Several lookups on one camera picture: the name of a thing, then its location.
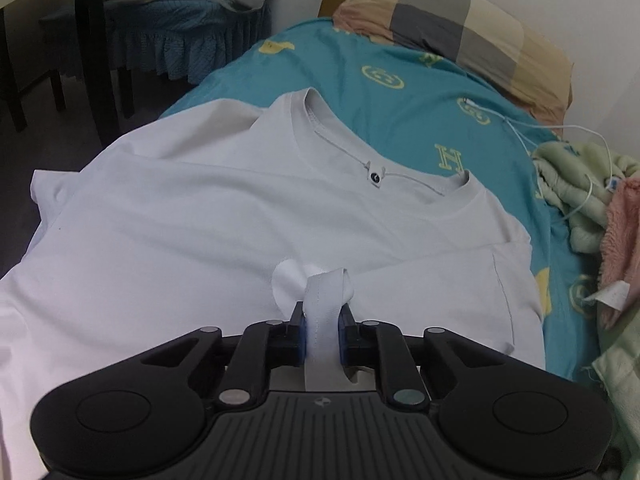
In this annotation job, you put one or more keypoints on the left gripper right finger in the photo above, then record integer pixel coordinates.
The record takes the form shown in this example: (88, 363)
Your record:
(394, 359)

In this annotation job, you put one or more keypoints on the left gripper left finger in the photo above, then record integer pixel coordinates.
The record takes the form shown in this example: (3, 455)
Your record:
(250, 358)

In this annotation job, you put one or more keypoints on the white t-shirt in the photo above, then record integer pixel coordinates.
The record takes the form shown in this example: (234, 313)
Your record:
(229, 214)

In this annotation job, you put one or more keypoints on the teal patterned bed sheet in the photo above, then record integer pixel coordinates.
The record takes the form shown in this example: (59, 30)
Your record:
(428, 114)

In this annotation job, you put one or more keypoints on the green cartoon fleece blanket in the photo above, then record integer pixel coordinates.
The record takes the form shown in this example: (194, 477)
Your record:
(618, 370)

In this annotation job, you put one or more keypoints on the pink fleece blanket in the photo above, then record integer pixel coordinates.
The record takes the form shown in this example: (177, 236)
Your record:
(620, 252)

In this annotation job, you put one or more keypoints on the light green folded cloth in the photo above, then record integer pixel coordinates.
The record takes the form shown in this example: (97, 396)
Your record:
(580, 180)

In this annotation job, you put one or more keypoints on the blue covered chair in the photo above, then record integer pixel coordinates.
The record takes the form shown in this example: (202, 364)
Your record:
(182, 38)

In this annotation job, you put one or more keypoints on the checkered pillow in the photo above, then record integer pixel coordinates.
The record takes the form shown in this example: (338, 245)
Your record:
(521, 64)

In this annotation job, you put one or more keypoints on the white dark-edged table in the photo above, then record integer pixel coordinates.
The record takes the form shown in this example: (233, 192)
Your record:
(77, 37)

